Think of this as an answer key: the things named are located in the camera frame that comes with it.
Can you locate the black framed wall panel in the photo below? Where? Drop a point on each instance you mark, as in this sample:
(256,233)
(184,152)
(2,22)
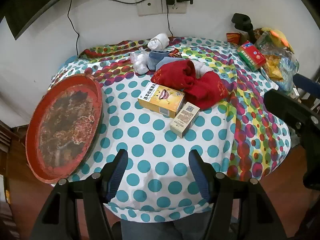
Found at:
(37,2)

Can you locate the clear plastic bag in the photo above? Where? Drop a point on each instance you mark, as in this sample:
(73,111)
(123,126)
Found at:
(140,62)

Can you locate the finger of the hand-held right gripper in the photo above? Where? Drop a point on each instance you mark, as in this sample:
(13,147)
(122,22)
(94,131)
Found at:
(282,107)
(308,83)

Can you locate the polka dot tablecloth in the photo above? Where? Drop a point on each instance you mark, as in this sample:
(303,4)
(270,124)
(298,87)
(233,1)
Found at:
(150,140)

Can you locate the small beige box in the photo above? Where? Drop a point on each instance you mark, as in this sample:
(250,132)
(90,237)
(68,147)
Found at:
(185,118)

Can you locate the white sock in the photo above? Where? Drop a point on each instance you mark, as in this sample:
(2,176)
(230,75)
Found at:
(157,42)

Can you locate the yellow medicine box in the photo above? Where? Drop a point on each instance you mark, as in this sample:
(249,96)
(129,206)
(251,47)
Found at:
(160,100)

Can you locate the black clamp stand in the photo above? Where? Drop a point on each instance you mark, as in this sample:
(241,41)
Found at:
(241,21)

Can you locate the orange-red packet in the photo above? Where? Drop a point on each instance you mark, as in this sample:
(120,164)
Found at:
(233,38)

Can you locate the grey-white sock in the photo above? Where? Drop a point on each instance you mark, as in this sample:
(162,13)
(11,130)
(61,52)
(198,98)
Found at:
(202,68)

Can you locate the plastic bag of snacks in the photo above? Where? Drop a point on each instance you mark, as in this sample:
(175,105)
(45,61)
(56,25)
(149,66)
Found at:
(275,60)

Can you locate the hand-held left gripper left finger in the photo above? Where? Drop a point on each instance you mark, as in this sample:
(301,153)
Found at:
(117,177)

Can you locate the wall socket plate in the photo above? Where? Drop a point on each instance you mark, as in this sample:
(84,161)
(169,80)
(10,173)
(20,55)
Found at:
(150,7)

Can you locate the red and green box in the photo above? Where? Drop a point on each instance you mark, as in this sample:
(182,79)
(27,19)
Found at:
(251,55)

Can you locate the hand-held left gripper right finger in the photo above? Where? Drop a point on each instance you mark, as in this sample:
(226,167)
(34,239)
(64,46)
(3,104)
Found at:
(200,177)

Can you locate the red foil snack packet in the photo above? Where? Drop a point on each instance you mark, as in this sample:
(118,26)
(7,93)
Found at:
(173,53)

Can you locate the red round tray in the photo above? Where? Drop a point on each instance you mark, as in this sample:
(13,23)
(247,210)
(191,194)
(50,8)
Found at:
(65,125)

